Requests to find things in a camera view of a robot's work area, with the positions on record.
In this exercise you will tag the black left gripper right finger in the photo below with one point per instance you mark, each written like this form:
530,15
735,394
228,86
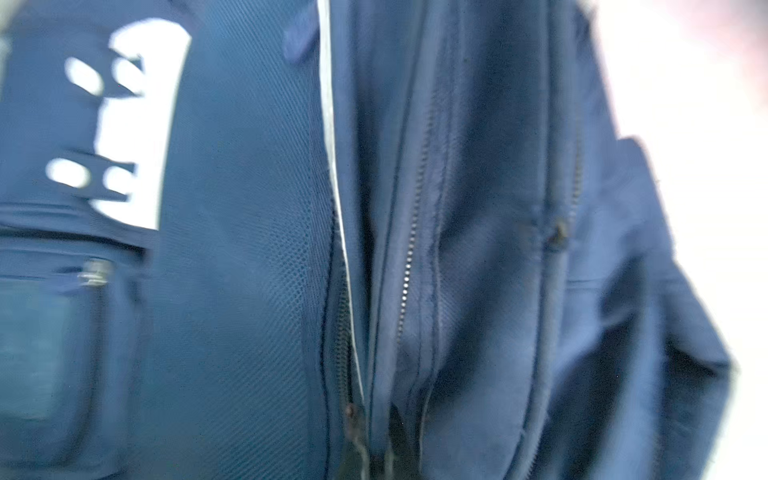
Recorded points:
400,462

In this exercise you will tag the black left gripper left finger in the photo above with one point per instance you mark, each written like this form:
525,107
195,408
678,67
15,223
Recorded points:
355,462

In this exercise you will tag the navy blue student backpack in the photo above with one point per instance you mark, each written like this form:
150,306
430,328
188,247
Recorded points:
227,224

